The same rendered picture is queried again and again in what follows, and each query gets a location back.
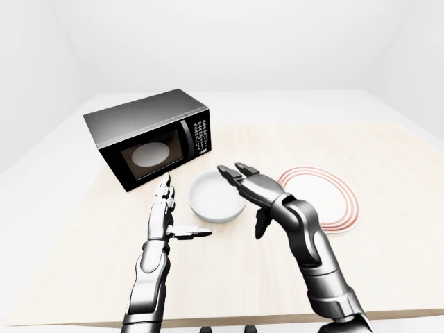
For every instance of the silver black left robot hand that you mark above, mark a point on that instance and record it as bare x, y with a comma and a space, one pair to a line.
159, 218

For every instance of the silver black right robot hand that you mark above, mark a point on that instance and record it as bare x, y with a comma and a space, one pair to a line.
258, 187

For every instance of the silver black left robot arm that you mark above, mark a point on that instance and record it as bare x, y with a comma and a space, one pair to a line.
149, 284

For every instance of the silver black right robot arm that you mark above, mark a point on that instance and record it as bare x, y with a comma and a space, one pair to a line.
319, 263

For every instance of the white bowl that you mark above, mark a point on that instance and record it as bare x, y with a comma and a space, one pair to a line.
215, 199

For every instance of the white microwave turntable plate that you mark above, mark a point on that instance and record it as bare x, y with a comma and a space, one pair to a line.
151, 154

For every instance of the white plate with red rings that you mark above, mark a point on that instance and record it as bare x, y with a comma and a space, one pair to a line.
326, 194

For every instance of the black and silver microwave oven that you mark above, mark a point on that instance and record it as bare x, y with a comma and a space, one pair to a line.
145, 111

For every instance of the small dark shape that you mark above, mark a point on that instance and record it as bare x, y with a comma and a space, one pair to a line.
205, 330
250, 329

